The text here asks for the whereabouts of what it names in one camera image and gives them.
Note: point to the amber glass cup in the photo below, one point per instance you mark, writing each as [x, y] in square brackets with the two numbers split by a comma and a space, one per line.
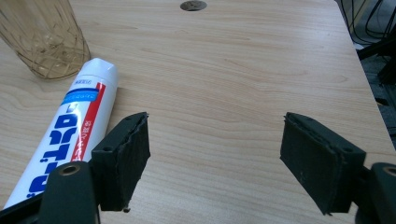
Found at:
[46, 37]

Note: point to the black metal stand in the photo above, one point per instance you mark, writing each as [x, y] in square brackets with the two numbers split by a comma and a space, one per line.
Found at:
[384, 49]

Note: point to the round grey table grommet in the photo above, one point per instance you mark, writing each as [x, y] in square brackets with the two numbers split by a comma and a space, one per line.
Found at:
[193, 5]

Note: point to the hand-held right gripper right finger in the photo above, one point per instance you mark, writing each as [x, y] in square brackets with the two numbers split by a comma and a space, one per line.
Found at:
[320, 165]

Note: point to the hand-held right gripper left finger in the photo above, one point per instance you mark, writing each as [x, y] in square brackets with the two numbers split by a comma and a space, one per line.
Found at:
[123, 161]

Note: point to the small colourful packet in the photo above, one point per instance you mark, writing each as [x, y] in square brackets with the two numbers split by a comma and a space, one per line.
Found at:
[77, 118]

